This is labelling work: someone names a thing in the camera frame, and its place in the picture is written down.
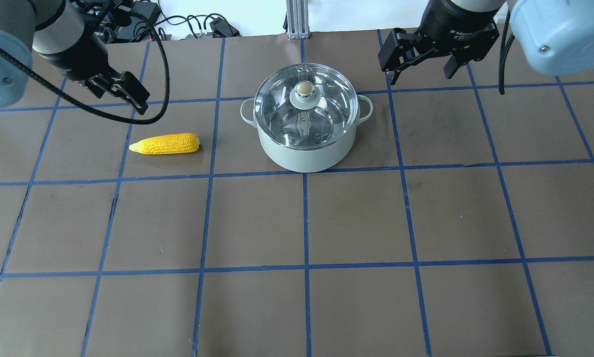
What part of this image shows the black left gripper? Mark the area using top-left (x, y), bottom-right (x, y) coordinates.
top-left (77, 69), bottom-right (150, 115)

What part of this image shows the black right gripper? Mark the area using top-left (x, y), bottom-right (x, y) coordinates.
top-left (378, 10), bottom-right (499, 86)

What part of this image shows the yellow corn cob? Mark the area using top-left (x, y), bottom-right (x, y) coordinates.
top-left (128, 132), bottom-right (200, 155)

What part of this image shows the glass pot lid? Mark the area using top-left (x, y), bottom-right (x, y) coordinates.
top-left (249, 63), bottom-right (360, 151)

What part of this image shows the pale green cooking pot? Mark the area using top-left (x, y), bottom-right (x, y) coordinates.
top-left (239, 63), bottom-right (374, 174)

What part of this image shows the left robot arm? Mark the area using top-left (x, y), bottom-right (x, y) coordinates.
top-left (0, 0), bottom-right (149, 115)

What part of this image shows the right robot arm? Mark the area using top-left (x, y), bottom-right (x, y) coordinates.
top-left (378, 0), bottom-right (594, 84)

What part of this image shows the black power adapter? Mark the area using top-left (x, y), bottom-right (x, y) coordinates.
top-left (209, 17), bottom-right (242, 38)

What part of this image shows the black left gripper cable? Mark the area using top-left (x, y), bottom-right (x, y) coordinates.
top-left (0, 25), bottom-right (171, 125)

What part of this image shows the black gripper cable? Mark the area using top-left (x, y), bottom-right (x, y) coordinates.
top-left (0, 25), bottom-right (171, 125)
top-left (498, 10), bottom-right (516, 96)

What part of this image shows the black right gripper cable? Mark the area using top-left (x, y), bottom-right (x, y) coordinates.
top-left (498, 10), bottom-right (516, 96)

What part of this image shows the aluminium frame post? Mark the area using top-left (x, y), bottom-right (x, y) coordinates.
top-left (284, 0), bottom-right (311, 39)

